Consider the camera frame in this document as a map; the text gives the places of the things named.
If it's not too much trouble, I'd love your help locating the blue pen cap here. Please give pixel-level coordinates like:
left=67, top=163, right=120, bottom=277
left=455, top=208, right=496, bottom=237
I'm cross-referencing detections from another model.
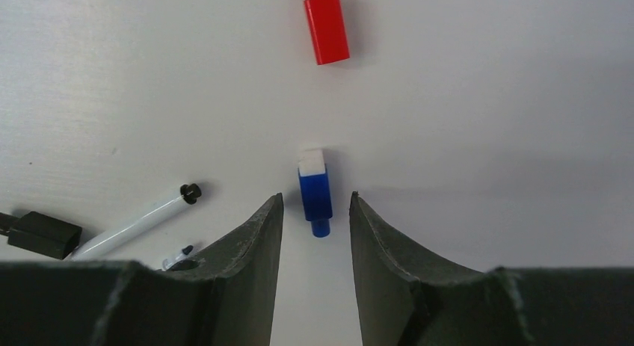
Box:
left=298, top=149, right=333, bottom=238

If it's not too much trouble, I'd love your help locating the white pen blue tip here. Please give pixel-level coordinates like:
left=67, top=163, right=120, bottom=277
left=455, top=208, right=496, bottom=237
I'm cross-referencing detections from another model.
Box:
left=161, top=244, right=194, bottom=271

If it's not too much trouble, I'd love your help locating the black pen cap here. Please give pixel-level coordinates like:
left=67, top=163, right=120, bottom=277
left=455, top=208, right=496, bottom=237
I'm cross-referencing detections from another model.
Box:
left=1, top=211, right=83, bottom=260

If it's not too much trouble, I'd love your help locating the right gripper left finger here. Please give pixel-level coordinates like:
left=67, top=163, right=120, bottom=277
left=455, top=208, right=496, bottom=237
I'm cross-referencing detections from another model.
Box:
left=1, top=194, right=284, bottom=345

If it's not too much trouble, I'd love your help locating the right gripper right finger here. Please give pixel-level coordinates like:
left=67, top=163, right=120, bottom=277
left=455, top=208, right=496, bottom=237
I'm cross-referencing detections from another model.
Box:
left=349, top=192, right=633, bottom=345

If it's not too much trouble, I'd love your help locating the red pen cap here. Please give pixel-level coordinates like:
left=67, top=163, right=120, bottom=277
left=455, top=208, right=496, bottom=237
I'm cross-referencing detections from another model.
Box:
left=304, top=0, right=350, bottom=65

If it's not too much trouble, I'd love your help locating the white pen black tip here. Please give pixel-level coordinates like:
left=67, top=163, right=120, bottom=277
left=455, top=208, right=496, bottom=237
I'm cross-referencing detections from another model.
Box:
left=69, top=183, right=203, bottom=261

